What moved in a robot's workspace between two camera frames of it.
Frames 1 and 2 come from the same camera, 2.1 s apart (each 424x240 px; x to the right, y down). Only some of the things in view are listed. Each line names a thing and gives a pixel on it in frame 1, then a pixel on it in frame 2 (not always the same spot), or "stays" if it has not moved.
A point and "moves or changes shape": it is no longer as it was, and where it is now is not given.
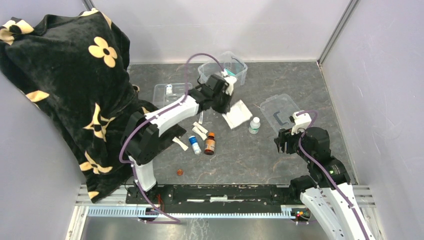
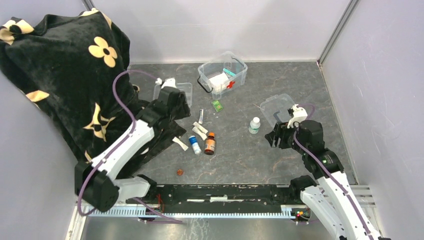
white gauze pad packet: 238,113 moves or changes shape
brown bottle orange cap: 210,143 stays
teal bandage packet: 230,72 stays
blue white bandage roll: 193,141 stays
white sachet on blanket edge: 184,146 stays
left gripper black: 225,108 → 185,110
